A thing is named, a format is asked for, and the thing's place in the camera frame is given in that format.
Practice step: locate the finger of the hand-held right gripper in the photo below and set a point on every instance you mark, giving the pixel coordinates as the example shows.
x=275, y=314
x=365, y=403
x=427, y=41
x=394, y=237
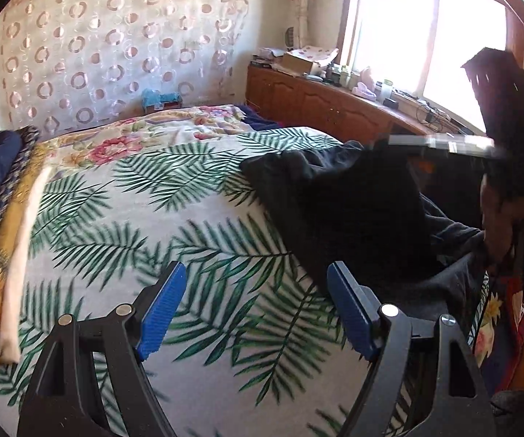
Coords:
x=444, y=142

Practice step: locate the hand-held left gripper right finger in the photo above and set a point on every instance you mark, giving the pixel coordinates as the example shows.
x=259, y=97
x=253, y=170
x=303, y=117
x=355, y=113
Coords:
x=350, y=309

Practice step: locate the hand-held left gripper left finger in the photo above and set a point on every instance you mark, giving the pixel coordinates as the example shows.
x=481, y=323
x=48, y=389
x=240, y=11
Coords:
x=159, y=309

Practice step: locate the black t-shirt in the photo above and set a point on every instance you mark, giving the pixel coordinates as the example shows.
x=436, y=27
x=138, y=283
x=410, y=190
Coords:
x=357, y=218

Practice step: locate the person's right hand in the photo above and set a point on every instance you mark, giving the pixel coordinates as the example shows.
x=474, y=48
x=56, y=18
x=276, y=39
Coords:
x=498, y=223

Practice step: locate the palm leaf bed sheet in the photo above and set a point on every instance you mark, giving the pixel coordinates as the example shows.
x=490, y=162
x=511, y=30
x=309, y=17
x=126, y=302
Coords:
x=152, y=200

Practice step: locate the window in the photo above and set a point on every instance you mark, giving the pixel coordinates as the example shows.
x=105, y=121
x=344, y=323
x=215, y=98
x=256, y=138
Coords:
x=425, y=27

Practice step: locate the wooden cabinet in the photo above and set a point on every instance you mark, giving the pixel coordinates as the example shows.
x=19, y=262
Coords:
x=316, y=100

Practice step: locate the white folded cloth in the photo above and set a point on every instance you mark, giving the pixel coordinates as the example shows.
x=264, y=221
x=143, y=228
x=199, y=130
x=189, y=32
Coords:
x=16, y=282

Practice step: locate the pink spotted paper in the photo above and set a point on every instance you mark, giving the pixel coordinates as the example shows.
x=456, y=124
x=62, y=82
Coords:
x=320, y=53

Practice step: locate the red printed cloth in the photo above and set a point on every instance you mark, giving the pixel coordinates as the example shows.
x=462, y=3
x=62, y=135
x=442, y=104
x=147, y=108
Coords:
x=512, y=327

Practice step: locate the cardboard box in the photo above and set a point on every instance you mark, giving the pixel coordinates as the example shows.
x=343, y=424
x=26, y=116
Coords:
x=300, y=63

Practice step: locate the floral blanket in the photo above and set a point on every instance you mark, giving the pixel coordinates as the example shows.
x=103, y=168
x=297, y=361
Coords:
x=120, y=145

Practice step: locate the dark blue cloth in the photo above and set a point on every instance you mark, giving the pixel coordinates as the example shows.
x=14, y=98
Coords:
x=259, y=120

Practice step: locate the small round white fan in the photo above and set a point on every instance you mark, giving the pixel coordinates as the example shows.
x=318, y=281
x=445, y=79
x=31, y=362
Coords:
x=289, y=37

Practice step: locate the blue patterned folded cloth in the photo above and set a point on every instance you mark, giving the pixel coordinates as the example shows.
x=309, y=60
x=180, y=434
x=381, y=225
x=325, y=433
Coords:
x=11, y=191

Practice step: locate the small blue toy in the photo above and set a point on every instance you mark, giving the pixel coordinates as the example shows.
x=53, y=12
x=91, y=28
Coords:
x=161, y=100

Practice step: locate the circle patterned sheer curtain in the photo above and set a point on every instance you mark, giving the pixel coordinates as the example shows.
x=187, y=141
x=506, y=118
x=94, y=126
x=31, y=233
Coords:
x=120, y=41

